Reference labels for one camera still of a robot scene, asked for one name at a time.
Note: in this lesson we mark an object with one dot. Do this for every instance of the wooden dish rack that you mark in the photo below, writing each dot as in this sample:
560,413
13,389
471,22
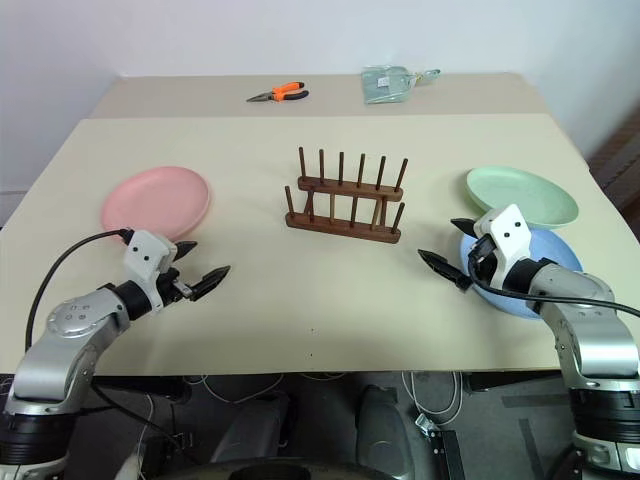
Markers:
345,232

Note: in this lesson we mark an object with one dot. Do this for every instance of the pink plate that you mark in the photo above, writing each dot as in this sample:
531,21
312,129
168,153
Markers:
155,200

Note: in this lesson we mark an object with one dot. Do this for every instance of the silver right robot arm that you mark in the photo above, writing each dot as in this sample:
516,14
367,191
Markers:
590,340

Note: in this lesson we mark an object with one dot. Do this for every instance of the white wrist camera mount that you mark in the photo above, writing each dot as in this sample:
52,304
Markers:
145,252
512,235

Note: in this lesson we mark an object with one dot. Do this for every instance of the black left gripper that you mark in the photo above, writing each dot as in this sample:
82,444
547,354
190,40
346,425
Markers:
172,287

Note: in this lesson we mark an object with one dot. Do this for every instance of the clear plastic bag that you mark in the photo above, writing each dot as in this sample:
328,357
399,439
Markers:
385,85

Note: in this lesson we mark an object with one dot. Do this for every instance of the green plate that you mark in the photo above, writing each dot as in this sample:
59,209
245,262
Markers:
530,195

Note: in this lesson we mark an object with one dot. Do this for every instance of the dark rounded shape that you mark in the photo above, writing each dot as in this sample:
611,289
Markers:
385,430

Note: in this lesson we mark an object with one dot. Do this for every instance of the blue plate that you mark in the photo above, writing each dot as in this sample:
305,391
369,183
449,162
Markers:
555,247

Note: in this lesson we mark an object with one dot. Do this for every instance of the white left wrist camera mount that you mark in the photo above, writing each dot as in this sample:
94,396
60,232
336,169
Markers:
145,252

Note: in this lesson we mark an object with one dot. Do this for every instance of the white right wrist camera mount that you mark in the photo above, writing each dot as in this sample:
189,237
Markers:
512,235

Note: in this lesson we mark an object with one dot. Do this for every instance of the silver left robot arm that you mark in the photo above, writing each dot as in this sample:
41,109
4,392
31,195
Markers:
65,320

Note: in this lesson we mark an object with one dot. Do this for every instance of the black metal bracket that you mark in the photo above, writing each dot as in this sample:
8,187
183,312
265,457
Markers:
445,450

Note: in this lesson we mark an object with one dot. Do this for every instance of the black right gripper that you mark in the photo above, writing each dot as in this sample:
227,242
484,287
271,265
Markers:
481,257

